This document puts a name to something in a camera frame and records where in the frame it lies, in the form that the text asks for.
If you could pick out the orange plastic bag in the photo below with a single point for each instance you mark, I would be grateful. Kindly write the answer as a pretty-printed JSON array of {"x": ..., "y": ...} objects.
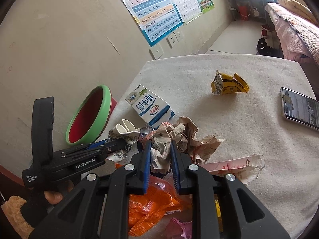
[{"x": 161, "y": 199}]

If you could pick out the pink bed blanket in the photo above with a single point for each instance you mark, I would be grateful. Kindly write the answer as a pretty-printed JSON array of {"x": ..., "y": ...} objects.
[{"x": 298, "y": 37}]

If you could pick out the white wall switch plate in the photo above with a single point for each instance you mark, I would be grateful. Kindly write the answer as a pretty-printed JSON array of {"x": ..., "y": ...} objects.
[{"x": 156, "y": 51}]

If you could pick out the crushed white paper cup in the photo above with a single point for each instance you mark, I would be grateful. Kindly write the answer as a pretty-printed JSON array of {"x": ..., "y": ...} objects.
[{"x": 126, "y": 131}]

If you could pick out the left hand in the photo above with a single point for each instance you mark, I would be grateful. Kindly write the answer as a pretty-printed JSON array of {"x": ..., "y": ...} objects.
[{"x": 56, "y": 196}]

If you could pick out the blue white milk carton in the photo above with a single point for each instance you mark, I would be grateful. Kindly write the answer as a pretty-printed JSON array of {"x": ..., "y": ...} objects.
[{"x": 149, "y": 106}]

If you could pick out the red bucket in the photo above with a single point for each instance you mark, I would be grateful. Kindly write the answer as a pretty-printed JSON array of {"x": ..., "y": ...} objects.
[{"x": 244, "y": 11}]

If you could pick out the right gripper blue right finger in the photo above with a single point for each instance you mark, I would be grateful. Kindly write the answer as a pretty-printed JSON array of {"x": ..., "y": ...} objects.
[{"x": 179, "y": 164}]

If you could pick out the blue pinyin wall poster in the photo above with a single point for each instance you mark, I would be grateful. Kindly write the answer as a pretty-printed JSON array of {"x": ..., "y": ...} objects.
[{"x": 156, "y": 18}]

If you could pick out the black shoes on floor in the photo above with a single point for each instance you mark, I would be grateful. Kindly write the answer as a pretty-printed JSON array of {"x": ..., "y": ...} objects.
[{"x": 265, "y": 50}]

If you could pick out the pink white torn carton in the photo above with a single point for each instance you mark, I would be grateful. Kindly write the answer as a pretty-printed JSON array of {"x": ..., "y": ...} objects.
[{"x": 246, "y": 169}]

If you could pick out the printed paper ball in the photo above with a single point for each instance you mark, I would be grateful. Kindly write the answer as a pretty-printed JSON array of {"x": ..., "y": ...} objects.
[{"x": 184, "y": 134}]

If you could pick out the smartphone with lit screen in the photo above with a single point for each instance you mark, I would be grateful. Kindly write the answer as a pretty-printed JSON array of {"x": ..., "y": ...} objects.
[{"x": 299, "y": 108}]

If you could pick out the white table cloth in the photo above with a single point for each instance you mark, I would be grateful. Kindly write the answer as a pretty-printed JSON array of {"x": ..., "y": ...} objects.
[{"x": 250, "y": 123}]

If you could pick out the yellow black snack bag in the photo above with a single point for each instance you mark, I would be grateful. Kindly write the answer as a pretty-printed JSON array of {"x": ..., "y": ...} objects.
[{"x": 218, "y": 212}]

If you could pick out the small yellow snack wrapper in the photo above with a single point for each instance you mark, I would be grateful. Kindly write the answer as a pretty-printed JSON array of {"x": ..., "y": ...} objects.
[{"x": 226, "y": 84}]

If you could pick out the pink plastic wrapper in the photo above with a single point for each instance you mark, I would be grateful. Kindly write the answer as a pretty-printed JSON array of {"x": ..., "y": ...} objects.
[{"x": 177, "y": 229}]

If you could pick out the yellow floral quilt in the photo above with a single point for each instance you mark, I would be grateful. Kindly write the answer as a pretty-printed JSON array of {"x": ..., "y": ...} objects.
[{"x": 299, "y": 9}]

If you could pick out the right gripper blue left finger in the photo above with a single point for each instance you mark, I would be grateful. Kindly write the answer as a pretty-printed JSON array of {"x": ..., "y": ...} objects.
[{"x": 143, "y": 169}]

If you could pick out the white wall socket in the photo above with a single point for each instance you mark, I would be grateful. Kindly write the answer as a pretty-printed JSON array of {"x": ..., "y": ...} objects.
[{"x": 174, "y": 38}]

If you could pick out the green red plastic basin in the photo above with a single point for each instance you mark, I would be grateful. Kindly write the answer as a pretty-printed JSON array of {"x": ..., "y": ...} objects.
[{"x": 91, "y": 118}]

